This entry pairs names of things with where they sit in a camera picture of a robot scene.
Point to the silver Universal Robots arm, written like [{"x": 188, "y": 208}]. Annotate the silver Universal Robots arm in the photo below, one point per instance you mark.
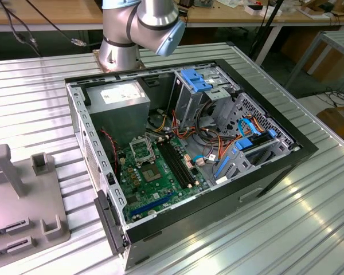
[{"x": 149, "y": 23}]

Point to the CPU socket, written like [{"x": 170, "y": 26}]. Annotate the CPU socket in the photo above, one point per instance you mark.
[{"x": 151, "y": 173}]

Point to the black RAM slot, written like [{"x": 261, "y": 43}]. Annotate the black RAM slot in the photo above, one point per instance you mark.
[
  {"x": 182, "y": 164},
  {"x": 172, "y": 164},
  {"x": 175, "y": 164},
  {"x": 179, "y": 164}
]

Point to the grey metal drive cage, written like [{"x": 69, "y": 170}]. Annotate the grey metal drive cage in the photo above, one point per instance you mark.
[{"x": 189, "y": 106}]

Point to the green motherboard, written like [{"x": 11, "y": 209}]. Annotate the green motherboard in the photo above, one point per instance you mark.
[{"x": 167, "y": 183}]

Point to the grey power supply unit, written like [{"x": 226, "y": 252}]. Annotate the grey power supply unit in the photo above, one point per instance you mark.
[{"x": 117, "y": 120}]

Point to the blue plastic drive latch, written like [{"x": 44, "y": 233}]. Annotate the blue plastic drive latch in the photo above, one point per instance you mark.
[{"x": 193, "y": 78}]

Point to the blue expansion slot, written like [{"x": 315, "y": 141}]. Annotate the blue expansion slot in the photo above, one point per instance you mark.
[{"x": 152, "y": 204}]

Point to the blue disk carrier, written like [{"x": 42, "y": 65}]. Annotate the blue disk carrier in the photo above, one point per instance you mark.
[{"x": 245, "y": 144}]

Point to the black open PC case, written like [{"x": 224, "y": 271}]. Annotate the black open PC case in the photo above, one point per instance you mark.
[{"x": 218, "y": 206}]

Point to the perforated metal disk bay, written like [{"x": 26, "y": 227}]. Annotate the perforated metal disk bay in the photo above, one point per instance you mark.
[{"x": 275, "y": 126}]

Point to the black plastic case latch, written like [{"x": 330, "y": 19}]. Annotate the black plastic case latch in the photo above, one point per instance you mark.
[{"x": 109, "y": 223}]

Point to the black slanted pole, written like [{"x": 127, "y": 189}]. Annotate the black slanted pole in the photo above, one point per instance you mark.
[{"x": 271, "y": 20}]

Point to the grey plastic parts rack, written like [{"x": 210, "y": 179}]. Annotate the grey plastic parts rack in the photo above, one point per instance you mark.
[{"x": 31, "y": 200}]

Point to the wooden desk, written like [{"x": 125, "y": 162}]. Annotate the wooden desk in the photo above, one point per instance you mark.
[{"x": 83, "y": 11}]

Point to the brown cardboard box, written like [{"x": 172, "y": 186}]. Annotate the brown cardboard box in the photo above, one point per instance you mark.
[{"x": 341, "y": 120}]

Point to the blue plastic rail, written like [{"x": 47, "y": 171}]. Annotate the blue plastic rail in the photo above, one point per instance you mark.
[{"x": 222, "y": 169}]

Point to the grey metal frame table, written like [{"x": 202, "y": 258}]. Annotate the grey metal frame table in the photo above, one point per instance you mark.
[{"x": 341, "y": 37}]

